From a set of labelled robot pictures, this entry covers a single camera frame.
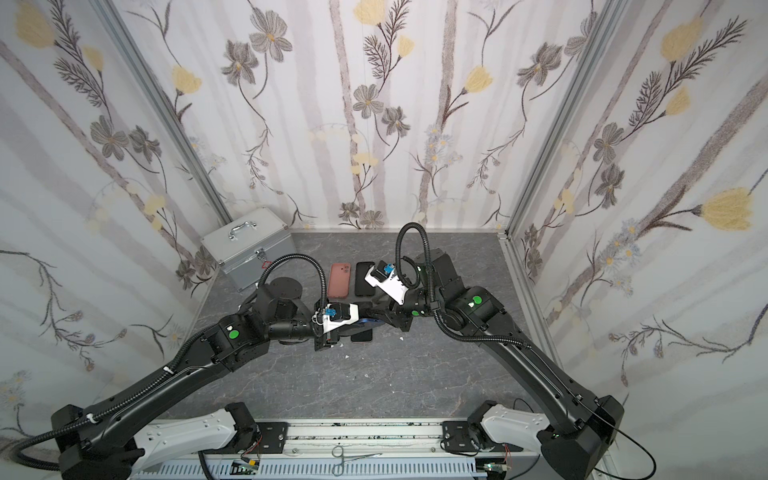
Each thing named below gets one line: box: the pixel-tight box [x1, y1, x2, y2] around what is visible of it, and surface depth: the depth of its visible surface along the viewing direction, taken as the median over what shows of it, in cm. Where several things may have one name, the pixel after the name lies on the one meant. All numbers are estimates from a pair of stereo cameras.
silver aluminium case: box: [200, 207, 296, 292], surface depth 101 cm
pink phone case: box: [328, 263, 351, 298], surface depth 109 cm
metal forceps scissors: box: [331, 445, 383, 477], surface depth 73 cm
